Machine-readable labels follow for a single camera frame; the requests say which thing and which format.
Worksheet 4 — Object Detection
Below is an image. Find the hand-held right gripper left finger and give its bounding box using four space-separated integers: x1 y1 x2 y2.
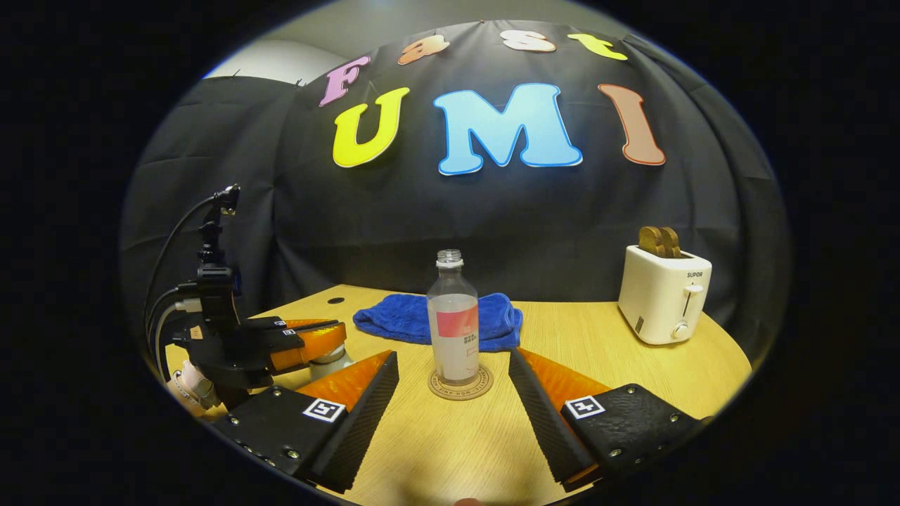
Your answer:
211 350 399 494

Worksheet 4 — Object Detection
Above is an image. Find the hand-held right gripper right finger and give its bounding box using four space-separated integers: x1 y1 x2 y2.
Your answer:
508 347 711 493

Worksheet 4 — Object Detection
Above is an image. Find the white ceramic teacup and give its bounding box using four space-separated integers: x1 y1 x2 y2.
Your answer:
309 346 354 380

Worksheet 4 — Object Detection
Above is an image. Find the round wooden coaster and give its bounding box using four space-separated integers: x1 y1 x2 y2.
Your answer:
427 363 494 401

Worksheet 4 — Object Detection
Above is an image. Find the clear plastic water bottle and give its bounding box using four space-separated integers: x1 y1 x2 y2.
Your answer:
426 249 482 386

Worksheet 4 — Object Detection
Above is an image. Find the blue towel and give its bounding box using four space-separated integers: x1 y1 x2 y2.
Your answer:
352 292 524 353

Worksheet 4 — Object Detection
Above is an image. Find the white toaster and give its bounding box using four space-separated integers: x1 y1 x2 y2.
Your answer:
618 245 713 346

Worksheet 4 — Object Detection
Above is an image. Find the black backdrop cloth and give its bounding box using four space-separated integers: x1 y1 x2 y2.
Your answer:
120 20 792 366

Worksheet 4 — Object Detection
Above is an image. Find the grey cable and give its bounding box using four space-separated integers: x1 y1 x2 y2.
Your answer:
155 299 203 380

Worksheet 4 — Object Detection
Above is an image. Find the black cable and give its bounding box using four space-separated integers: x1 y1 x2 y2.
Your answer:
144 197 219 331

